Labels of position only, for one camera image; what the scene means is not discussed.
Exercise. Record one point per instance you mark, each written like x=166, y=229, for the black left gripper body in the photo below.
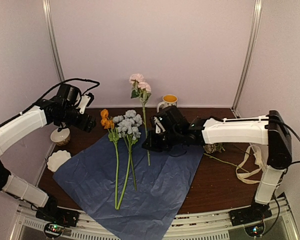
x=69, y=117

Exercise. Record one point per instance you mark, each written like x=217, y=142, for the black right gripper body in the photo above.
x=164, y=143

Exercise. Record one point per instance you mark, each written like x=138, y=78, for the blue fake flower stems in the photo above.
x=127, y=127

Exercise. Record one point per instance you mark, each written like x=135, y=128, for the lilac hydrangea fake flower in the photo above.
x=210, y=149

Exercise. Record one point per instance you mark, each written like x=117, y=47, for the pink fake flower stem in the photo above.
x=142, y=90

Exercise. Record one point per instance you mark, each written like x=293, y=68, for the orange fake flower stem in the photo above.
x=113, y=137

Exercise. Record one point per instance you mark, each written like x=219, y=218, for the blue wrapping paper sheet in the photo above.
x=163, y=180

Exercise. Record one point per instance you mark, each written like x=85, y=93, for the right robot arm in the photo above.
x=267, y=130

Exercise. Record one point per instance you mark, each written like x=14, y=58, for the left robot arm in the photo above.
x=13, y=130

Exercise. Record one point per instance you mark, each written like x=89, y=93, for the cream ceramic bowl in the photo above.
x=61, y=138

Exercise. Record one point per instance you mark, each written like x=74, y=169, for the floral ceramic mug yellow inside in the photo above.
x=167, y=100

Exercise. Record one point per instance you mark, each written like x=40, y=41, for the white scalloped dish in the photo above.
x=57, y=159

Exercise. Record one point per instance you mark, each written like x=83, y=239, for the cream ribbon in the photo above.
x=251, y=165

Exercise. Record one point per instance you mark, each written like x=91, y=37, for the front aluminium rail base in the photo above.
x=213, y=225

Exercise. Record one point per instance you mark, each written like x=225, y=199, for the left aluminium corner post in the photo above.
x=52, y=38

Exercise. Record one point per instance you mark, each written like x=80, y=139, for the aluminium corner post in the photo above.
x=52, y=38
x=254, y=31

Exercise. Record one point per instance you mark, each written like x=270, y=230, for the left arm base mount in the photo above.
x=60, y=216

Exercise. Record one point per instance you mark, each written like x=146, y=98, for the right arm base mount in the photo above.
x=253, y=213

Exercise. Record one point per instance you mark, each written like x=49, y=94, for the right aluminium corner post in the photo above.
x=254, y=31

